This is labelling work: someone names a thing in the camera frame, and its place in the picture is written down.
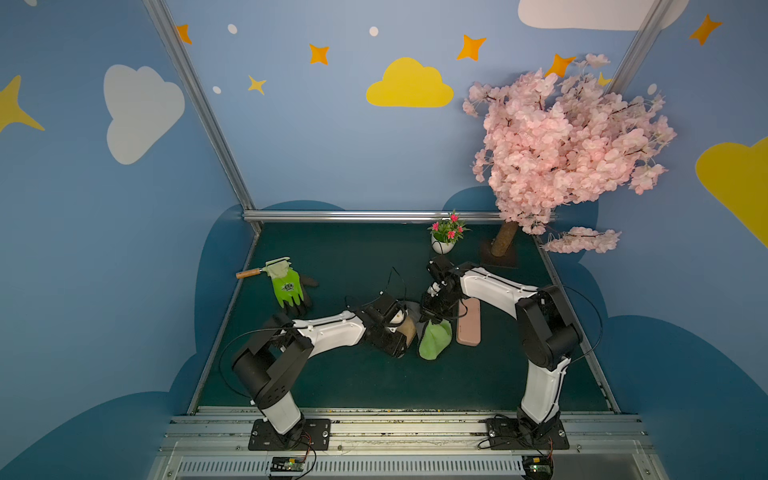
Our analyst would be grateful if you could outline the pink cherry blossom tree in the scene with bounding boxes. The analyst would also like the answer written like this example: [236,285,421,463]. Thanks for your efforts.
[462,54,676,262]

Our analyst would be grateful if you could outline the wooden handled garden trowel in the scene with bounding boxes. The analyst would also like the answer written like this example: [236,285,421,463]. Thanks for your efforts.
[235,257,291,280]

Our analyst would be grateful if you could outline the green black work glove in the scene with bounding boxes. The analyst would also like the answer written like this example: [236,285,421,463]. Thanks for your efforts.
[271,268,318,311]

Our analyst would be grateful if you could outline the grey green microfibre cloth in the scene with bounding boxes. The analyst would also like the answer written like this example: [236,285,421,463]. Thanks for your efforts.
[406,301,453,361]

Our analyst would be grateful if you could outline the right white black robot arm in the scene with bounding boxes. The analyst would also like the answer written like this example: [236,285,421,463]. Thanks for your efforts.
[420,255,584,436]

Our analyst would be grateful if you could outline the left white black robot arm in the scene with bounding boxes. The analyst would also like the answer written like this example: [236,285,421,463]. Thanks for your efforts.
[231,292,417,437]

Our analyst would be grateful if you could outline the pink eyeglass case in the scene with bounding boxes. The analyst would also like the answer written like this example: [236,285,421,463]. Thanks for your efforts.
[456,298,482,347]

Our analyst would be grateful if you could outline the small potted pink flowers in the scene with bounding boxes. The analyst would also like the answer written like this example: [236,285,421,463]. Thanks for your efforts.
[428,211,468,255]

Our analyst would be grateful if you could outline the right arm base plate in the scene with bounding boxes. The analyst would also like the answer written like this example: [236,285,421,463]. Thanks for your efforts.
[478,414,570,452]

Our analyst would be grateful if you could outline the aluminium front rail frame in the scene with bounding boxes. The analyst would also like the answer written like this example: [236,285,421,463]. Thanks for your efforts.
[148,407,668,479]

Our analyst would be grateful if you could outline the beige cork eyeglass case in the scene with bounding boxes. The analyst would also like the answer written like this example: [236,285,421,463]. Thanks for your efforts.
[396,315,417,348]

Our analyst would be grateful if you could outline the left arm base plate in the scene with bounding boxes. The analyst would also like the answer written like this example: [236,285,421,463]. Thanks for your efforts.
[247,418,332,452]

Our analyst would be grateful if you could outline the right green circuit board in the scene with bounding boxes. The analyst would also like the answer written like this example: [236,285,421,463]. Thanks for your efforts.
[522,456,554,480]

